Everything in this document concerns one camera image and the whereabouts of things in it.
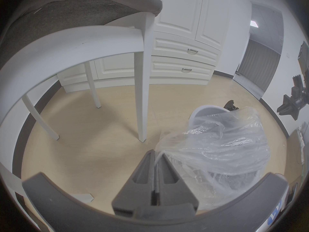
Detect clear plastic bag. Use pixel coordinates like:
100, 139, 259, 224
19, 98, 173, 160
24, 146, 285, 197
155, 106, 271, 208

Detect white trash bin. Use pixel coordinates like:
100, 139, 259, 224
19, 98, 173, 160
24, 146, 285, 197
189, 105, 263, 178

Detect black plastic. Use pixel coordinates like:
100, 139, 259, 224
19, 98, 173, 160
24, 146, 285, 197
223, 100, 239, 111

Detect grey curtain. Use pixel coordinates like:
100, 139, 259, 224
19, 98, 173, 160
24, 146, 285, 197
238, 39, 281, 98

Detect white wardrobe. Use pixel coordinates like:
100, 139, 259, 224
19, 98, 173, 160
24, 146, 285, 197
57, 0, 231, 93

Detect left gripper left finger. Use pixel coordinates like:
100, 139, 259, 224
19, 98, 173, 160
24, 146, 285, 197
112, 150, 156, 214

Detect grey padded white chair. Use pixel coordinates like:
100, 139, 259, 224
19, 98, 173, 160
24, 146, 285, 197
0, 0, 163, 203

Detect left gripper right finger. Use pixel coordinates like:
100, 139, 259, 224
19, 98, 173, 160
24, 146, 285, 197
156, 153, 199, 211

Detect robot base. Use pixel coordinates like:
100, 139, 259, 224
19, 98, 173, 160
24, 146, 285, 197
267, 121, 309, 229

